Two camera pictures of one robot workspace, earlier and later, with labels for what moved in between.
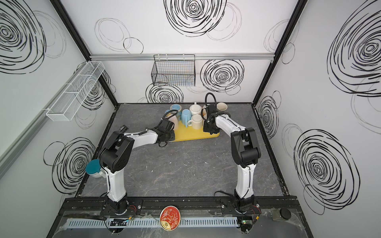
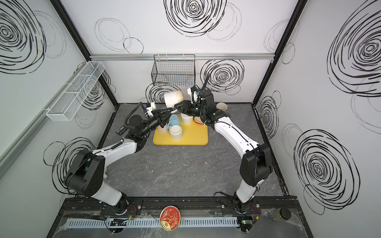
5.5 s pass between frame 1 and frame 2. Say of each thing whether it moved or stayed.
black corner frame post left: stayed
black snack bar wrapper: stayed
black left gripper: moved
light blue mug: moved
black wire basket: stayed
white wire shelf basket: stayed
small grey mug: stayed
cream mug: moved
